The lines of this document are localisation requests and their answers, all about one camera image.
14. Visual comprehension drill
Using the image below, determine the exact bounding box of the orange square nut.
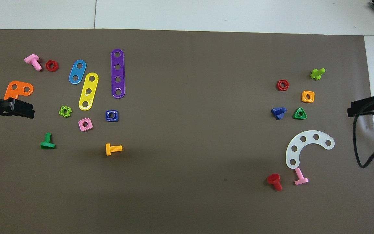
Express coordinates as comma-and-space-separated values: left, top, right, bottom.
301, 90, 315, 103

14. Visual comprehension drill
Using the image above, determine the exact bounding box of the green triangular nut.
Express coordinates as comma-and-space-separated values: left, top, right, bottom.
293, 107, 307, 120

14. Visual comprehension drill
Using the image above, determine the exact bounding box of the red hexagonal-head screw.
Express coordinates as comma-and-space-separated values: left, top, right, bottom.
267, 174, 283, 191

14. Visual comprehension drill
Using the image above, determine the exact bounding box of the blue two-hole plate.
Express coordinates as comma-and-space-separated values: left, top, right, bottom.
69, 59, 87, 85

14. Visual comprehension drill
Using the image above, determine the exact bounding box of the orange plastic screw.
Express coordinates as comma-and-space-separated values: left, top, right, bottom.
105, 143, 123, 156

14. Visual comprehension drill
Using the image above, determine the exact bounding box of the orange angled three-hole plate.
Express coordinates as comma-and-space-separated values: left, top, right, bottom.
4, 81, 34, 100

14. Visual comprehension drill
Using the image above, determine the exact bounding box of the purple four-hole plate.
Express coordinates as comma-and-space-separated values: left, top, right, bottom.
111, 49, 126, 99

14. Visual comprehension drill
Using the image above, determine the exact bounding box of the white curved five-hole plate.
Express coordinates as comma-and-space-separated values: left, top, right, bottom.
285, 130, 335, 169

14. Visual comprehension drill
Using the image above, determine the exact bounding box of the pink square nut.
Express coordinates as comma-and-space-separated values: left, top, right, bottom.
78, 117, 94, 132

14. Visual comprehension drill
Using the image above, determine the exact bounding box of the blue triangular-head screw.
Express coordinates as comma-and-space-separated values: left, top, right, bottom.
271, 107, 287, 120

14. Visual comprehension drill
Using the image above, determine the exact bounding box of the green plastic screw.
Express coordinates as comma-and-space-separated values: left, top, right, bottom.
40, 132, 56, 150

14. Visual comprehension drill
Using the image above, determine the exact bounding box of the pink plastic screw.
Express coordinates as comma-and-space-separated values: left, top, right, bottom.
24, 54, 43, 71
294, 168, 309, 186

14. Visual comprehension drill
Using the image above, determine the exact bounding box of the brown table mat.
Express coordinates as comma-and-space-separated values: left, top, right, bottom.
0, 29, 374, 234

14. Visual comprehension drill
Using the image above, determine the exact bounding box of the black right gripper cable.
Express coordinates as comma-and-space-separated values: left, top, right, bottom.
353, 112, 374, 169

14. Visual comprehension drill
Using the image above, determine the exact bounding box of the yellow three-hole plate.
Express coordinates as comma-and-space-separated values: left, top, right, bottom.
78, 72, 99, 111

